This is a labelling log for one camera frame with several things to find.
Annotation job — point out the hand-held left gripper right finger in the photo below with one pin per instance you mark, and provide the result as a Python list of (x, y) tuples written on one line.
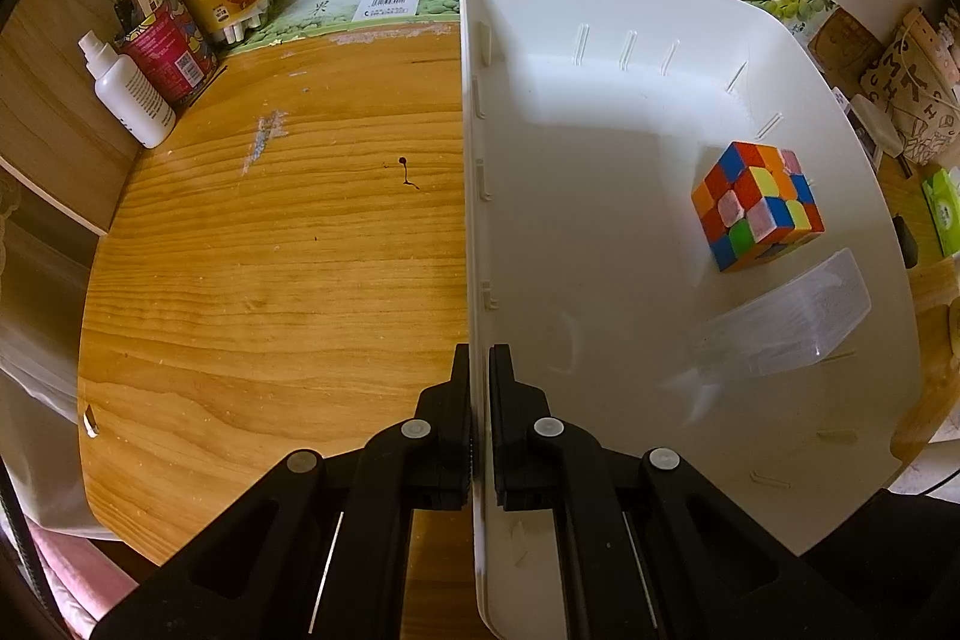
[(501, 400)]

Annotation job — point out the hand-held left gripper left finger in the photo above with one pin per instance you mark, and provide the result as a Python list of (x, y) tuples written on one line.
[(457, 400)]

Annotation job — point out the white plastic storage bin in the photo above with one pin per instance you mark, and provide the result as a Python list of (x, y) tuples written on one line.
[(600, 197)]

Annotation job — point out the blue labelled packet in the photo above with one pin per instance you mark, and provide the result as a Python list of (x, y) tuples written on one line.
[(795, 310)]

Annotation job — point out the multicoloured puzzle cube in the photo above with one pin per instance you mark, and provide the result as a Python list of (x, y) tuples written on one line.
[(750, 205)]

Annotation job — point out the pink cloth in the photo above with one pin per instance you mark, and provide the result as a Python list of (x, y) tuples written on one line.
[(75, 580)]

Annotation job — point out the white lace curtain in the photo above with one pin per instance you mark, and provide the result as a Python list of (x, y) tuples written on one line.
[(37, 347)]

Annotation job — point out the short black stick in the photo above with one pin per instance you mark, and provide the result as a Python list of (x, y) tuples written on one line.
[(907, 242)]

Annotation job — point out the white spray bottle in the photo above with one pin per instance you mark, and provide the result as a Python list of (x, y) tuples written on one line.
[(135, 100)]

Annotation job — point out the red patterned can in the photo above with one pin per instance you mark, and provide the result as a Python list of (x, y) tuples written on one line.
[(169, 59)]

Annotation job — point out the white square box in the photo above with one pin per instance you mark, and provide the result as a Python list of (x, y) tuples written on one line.
[(881, 123)]

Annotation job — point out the green tissue pack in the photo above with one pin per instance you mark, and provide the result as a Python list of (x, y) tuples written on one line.
[(943, 205)]

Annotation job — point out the brown cardboard box with drawing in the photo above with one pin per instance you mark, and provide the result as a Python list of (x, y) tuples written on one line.
[(844, 44)]

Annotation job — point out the beige letter print tote bag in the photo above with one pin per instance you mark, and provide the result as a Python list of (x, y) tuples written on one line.
[(915, 85)]

